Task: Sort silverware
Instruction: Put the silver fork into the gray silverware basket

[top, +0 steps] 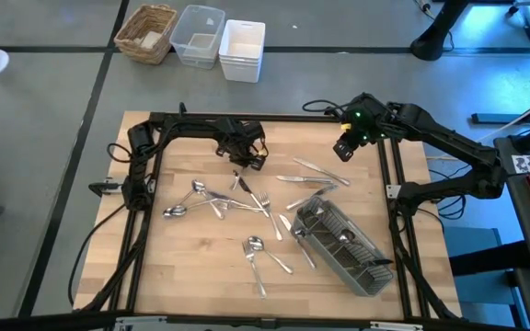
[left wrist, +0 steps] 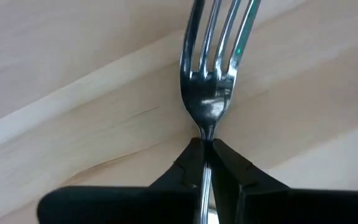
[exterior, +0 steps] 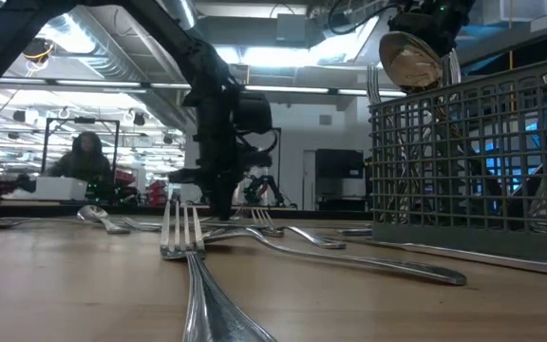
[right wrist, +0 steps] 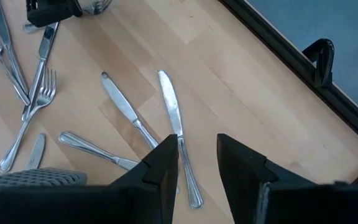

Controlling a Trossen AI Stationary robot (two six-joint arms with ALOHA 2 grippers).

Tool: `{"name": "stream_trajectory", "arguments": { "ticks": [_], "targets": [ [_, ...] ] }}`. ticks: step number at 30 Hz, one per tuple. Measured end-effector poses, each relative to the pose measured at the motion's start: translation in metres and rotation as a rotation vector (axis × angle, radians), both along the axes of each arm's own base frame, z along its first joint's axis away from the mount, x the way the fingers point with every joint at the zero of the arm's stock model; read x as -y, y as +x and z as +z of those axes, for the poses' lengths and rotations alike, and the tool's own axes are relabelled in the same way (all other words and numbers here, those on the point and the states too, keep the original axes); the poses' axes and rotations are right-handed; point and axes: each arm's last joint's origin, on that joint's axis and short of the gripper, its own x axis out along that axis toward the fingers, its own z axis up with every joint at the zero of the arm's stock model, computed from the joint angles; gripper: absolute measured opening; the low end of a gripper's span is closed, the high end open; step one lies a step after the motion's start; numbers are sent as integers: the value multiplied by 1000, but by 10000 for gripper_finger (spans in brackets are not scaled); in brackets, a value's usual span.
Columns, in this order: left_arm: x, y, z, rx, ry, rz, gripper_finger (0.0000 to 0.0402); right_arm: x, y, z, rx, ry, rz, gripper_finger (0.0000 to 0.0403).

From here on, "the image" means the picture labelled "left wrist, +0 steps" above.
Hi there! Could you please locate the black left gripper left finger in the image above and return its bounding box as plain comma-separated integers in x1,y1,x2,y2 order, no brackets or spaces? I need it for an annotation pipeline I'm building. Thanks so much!
37,137,206,224

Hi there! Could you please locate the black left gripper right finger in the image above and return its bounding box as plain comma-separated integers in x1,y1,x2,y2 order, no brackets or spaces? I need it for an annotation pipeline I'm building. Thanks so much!
209,138,358,224

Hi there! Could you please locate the silver metal fork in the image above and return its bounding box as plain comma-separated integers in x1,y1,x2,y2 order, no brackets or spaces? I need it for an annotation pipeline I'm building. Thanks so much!
180,0,262,224

